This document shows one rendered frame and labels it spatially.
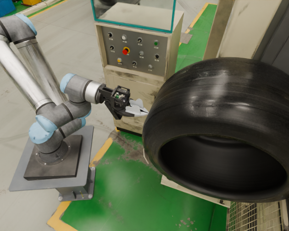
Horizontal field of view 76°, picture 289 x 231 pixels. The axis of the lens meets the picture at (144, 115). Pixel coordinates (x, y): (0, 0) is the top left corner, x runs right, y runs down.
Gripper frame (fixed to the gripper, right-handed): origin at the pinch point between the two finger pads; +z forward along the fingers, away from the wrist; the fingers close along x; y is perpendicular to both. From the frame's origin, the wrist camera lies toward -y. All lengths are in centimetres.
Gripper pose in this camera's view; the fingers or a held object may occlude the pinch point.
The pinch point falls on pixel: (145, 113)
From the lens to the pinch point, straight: 76.0
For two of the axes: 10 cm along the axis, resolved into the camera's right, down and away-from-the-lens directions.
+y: 1.1, -6.1, -7.8
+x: 3.4, -7.2, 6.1
